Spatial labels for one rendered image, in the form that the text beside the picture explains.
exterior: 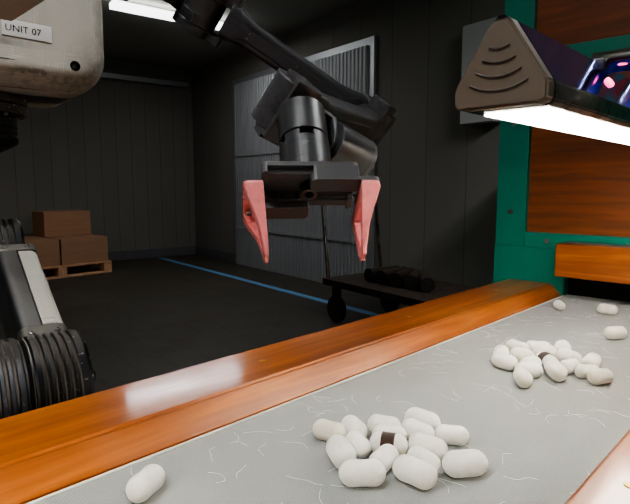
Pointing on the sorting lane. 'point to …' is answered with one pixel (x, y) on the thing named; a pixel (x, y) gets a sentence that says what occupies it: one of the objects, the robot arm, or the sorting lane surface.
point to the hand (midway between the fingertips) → (315, 251)
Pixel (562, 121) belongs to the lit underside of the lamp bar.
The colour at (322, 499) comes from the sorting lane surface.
